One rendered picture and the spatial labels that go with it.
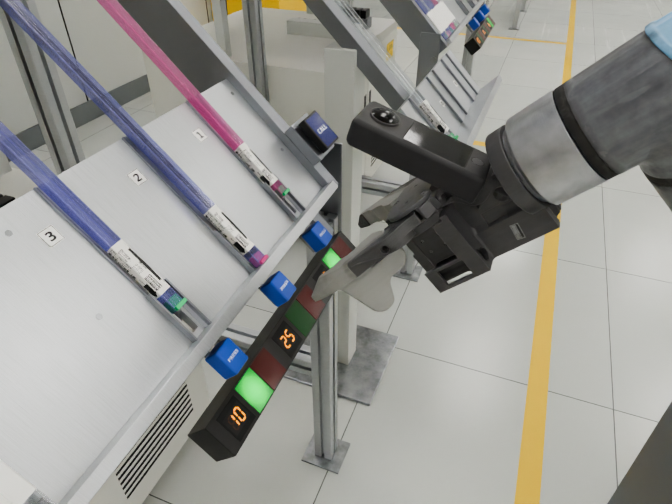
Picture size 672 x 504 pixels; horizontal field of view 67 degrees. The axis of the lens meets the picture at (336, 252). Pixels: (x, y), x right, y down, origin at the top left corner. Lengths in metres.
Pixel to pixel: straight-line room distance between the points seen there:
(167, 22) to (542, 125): 0.51
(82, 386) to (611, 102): 0.42
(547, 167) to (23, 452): 0.41
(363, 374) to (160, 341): 0.95
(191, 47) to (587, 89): 0.51
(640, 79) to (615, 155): 0.05
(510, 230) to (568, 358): 1.16
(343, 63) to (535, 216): 0.61
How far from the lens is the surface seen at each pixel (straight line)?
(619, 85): 0.37
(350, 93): 0.97
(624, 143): 0.37
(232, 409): 0.51
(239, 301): 0.51
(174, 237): 0.53
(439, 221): 0.42
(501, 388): 1.43
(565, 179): 0.38
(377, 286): 0.44
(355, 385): 1.36
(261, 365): 0.54
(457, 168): 0.40
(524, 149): 0.38
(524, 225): 0.42
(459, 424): 1.33
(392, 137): 0.40
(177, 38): 0.74
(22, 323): 0.45
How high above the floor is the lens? 1.07
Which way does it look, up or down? 37 degrees down
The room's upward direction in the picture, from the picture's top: straight up
